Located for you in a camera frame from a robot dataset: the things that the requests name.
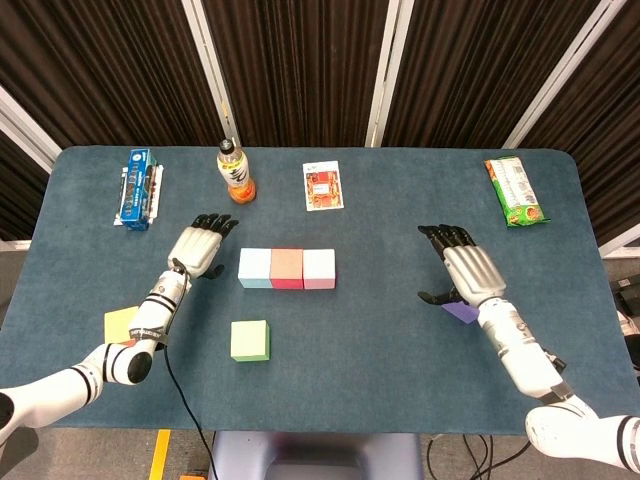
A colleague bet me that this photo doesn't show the light blue foam cube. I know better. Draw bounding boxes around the light blue foam cube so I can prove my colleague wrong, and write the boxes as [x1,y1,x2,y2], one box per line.
[237,248,274,289]

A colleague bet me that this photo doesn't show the green snack bag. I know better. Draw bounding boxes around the green snack bag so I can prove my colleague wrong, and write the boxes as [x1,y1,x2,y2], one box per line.
[483,156,551,230]

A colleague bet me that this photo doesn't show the pink foam cube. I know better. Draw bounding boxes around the pink foam cube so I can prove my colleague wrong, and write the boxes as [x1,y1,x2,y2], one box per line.
[302,248,337,291]

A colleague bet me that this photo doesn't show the purple foam cube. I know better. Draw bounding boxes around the purple foam cube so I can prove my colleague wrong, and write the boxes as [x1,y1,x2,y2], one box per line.
[442,299,481,326]

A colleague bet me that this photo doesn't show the white partition post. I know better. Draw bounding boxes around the white partition post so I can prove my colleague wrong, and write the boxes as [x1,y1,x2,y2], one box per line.
[597,234,640,260]
[180,0,242,149]
[0,84,64,174]
[502,0,615,150]
[364,0,416,149]

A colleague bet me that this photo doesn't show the yellow floor tape strip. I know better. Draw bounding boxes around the yellow floor tape strip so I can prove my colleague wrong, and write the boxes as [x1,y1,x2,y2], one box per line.
[148,428,173,480]

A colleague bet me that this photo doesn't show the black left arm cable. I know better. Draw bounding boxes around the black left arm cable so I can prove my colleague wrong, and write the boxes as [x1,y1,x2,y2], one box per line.
[158,259,220,480]

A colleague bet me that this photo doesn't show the blue cookie box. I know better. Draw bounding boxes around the blue cookie box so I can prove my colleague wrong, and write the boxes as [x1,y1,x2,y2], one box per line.
[119,148,159,232]

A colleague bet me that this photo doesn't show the red and white packet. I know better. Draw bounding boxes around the red and white packet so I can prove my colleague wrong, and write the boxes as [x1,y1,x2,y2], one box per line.
[301,160,347,213]

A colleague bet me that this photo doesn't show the black floor cable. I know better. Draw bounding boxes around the black floor cable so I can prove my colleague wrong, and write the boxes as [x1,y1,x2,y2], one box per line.
[424,433,531,480]

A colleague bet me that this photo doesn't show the red foam cube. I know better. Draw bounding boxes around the red foam cube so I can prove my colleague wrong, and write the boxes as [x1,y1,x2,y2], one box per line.
[269,248,305,291]

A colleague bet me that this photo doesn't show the orange foam cube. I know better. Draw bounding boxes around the orange foam cube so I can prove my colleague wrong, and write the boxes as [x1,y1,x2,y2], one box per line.
[103,305,141,347]

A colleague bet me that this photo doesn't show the orange drink bottle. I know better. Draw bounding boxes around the orange drink bottle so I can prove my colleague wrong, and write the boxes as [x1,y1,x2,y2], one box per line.
[216,138,258,206]

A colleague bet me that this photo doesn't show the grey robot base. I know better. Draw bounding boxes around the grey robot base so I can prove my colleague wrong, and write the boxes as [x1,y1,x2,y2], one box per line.
[207,430,425,480]

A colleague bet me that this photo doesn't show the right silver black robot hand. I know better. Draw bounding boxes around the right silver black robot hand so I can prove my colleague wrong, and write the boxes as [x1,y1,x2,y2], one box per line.
[417,223,507,307]

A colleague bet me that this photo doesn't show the dark brown pleated curtain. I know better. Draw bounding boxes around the dark brown pleated curtain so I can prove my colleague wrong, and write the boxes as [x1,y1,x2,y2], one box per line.
[0,0,224,151]
[382,0,601,150]
[199,0,389,149]
[519,0,640,246]
[0,129,51,242]

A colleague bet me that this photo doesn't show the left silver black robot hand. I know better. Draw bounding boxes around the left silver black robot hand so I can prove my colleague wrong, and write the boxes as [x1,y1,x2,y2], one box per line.
[167,213,240,280]

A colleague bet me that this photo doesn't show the black box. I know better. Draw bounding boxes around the black box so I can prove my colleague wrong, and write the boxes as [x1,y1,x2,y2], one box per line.
[607,277,640,321]

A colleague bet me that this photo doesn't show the green foam cube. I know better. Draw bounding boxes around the green foam cube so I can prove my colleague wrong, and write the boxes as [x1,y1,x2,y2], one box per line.
[230,320,272,363]

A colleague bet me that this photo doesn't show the teal table cloth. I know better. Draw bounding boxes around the teal table cloth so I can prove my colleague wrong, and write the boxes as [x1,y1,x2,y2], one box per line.
[0,145,640,435]

